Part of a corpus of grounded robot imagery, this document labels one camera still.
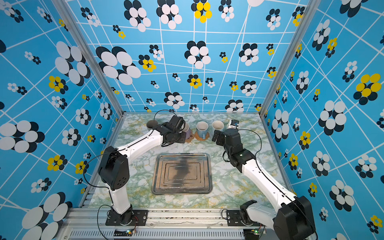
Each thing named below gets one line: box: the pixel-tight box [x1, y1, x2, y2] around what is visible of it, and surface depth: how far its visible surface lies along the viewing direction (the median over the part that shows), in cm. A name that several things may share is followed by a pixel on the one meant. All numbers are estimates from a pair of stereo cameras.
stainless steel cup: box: [146, 120, 158, 131], surface depth 101 cm
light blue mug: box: [196, 121, 209, 140], surface depth 101 cm
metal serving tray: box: [152, 153, 213, 195], surface depth 91 cm
